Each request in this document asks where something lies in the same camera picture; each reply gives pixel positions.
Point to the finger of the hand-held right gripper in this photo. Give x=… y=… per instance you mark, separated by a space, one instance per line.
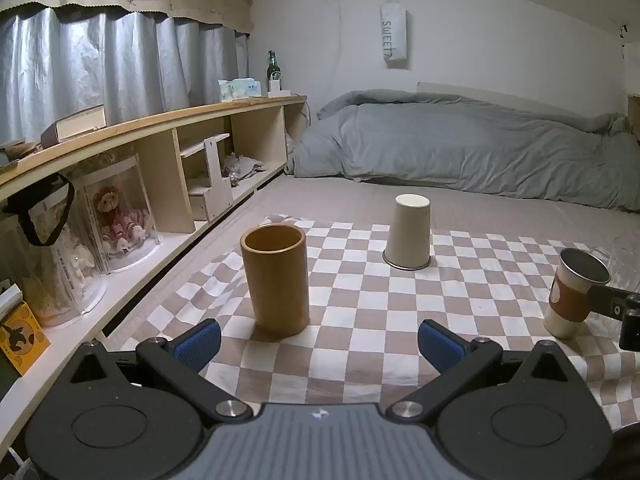
x=607 y=301

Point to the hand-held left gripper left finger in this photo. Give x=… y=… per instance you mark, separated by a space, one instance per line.
x=197 y=344

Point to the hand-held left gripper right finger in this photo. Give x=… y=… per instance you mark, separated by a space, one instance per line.
x=442 y=344

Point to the paper cup with brown sleeve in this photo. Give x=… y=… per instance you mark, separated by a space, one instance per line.
x=570 y=300

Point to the brown bamboo cup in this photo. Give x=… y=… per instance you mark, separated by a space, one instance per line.
x=277 y=280

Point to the white cup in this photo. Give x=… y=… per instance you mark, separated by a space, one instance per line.
x=409 y=232

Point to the brown checkered cloth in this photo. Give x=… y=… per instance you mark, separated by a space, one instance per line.
x=360 y=290

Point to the plush doll in clear case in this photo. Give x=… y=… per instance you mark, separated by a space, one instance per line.
x=120 y=220

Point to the small wooden rack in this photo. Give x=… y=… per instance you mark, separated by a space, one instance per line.
x=212 y=180

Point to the yellow box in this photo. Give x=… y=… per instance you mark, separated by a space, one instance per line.
x=22 y=337

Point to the grey crumpled cloth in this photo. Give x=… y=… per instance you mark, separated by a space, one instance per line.
x=242 y=166

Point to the wooden bedside shelf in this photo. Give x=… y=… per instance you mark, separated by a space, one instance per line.
x=165 y=160

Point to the grey duvet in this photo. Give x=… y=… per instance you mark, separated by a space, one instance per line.
x=450 y=145

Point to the thick book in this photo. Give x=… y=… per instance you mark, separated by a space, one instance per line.
x=75 y=125

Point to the tissue pack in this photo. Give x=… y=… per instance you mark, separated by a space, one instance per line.
x=240 y=89

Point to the small white box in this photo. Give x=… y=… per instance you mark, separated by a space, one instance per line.
x=279 y=93

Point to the green glass bottle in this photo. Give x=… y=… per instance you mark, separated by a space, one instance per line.
x=273 y=70

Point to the grey curtain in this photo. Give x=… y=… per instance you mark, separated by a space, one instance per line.
x=100 y=70

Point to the white hanging tissue bag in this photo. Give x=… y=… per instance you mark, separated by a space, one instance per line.
x=394 y=35

